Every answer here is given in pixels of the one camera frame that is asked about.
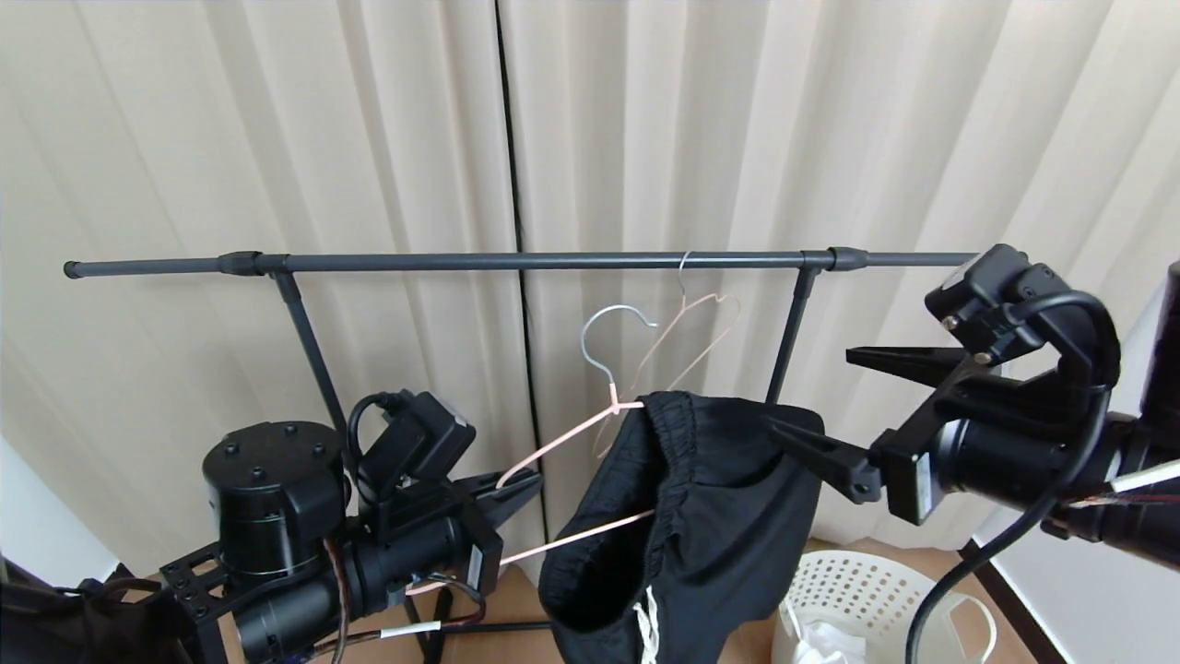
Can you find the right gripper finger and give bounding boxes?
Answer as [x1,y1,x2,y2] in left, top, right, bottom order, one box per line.
[845,346,980,389]
[765,419,884,505]

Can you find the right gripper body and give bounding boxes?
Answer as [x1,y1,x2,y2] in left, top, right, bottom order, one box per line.
[869,364,1139,528]

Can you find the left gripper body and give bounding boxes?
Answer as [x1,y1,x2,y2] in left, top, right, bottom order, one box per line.
[353,512,505,619]

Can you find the black shorts with white cords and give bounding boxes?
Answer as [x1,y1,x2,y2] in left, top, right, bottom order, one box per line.
[537,390,826,664]

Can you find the pink clothes hanger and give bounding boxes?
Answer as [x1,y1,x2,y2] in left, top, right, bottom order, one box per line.
[593,251,743,462]
[406,304,661,596]

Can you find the white laundry basket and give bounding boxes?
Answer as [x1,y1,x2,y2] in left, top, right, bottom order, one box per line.
[773,550,999,664]

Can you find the black clothes rack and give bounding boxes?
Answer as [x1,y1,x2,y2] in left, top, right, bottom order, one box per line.
[63,247,980,664]

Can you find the white garment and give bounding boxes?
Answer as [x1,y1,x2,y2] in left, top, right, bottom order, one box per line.
[793,620,869,664]

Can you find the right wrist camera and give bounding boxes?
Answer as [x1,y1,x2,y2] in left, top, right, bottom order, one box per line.
[925,243,1098,430]

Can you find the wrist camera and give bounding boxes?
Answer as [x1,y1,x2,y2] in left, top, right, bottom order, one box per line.
[355,390,478,545]
[925,243,1098,430]

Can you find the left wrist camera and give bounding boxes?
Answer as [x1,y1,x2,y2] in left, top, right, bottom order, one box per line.
[355,390,478,545]

